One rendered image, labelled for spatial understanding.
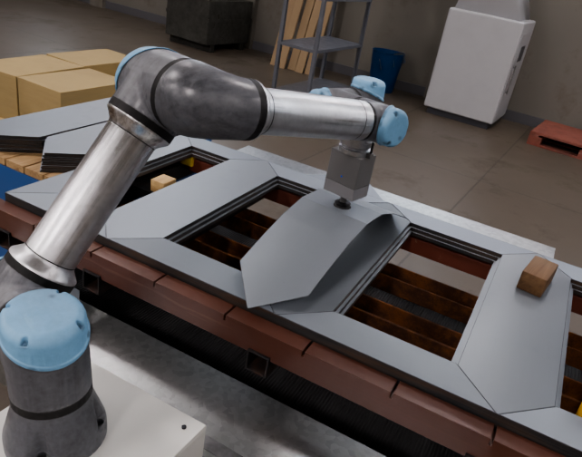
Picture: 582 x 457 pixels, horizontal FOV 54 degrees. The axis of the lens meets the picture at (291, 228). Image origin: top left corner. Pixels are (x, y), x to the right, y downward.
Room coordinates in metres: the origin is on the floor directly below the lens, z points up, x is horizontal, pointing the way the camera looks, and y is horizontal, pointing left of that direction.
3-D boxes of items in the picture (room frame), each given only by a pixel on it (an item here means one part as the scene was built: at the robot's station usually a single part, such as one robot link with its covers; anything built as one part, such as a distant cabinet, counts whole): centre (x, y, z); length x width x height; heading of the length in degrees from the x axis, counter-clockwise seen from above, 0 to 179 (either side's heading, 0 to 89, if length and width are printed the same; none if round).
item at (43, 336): (0.63, 0.32, 0.94); 0.13 x 0.12 x 0.14; 44
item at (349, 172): (1.25, -0.12, 1.06); 0.10 x 0.09 x 0.16; 144
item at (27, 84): (4.05, 1.66, 0.23); 1.29 x 0.88 x 0.47; 154
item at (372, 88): (1.25, -0.11, 1.22); 0.09 x 0.08 x 0.11; 134
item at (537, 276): (1.26, -0.63, 0.87); 0.12 x 0.06 x 0.05; 148
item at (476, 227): (1.83, -0.27, 0.74); 1.20 x 0.26 x 0.03; 67
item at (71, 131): (1.91, 0.70, 0.82); 0.80 x 0.40 x 0.06; 157
